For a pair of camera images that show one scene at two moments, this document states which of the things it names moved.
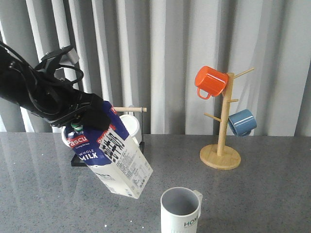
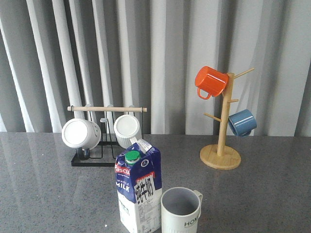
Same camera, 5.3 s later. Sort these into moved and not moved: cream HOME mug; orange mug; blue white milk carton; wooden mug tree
Moved: blue white milk carton
Not moved: wooden mug tree; cream HOME mug; orange mug
